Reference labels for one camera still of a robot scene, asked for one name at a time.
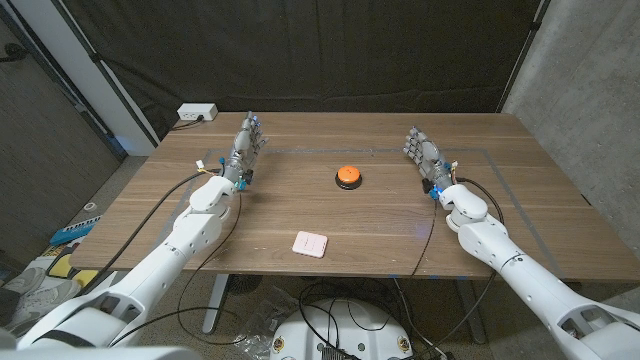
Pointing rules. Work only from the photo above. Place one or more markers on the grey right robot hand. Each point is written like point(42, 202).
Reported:
point(429, 155)

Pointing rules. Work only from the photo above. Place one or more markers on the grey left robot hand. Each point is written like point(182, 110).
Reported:
point(243, 147)

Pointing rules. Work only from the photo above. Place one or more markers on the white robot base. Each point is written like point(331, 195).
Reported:
point(345, 332)

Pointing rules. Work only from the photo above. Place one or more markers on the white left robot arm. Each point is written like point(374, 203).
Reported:
point(150, 275)

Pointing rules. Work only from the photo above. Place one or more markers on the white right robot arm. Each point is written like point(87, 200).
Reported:
point(530, 280)

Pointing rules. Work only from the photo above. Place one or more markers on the orange push button black base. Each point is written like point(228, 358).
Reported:
point(348, 174)

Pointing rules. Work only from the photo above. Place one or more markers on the white power strip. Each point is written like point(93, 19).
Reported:
point(196, 111)

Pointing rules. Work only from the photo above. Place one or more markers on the black backdrop curtain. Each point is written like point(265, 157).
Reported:
point(310, 50)

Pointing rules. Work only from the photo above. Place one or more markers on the black backdrop stand pole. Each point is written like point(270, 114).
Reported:
point(65, 82)
point(522, 55)

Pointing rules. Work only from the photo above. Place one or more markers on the white table leg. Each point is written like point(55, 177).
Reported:
point(216, 302)

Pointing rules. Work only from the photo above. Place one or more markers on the grey table leg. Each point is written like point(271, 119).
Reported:
point(471, 310)

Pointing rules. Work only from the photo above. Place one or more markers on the small tape roll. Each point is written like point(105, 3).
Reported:
point(90, 206)

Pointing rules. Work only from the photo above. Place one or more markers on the clear plastic bag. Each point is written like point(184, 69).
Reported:
point(267, 320)

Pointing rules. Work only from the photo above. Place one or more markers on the blue toy keyboard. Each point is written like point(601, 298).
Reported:
point(75, 230)

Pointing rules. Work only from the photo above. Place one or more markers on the grey white sneakers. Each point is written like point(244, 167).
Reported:
point(37, 295)

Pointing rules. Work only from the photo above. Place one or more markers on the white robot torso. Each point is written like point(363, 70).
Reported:
point(75, 354)

